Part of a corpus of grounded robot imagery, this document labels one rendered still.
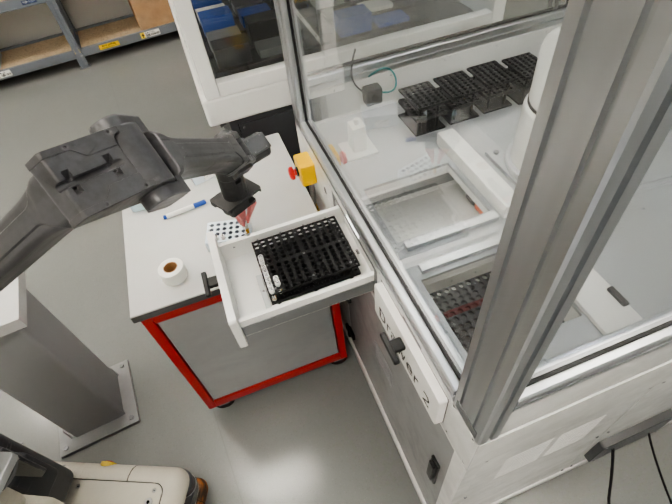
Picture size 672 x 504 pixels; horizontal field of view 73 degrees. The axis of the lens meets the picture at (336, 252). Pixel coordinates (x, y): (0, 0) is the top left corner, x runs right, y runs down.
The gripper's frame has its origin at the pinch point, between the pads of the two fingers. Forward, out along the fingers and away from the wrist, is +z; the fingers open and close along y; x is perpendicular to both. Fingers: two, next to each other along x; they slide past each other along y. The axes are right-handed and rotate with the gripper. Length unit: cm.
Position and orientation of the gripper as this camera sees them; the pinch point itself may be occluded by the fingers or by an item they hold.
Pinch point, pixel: (244, 221)
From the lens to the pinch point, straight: 110.9
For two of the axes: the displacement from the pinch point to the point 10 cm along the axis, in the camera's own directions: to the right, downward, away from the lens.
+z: 0.6, 6.5, 7.6
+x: -7.7, -4.5, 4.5
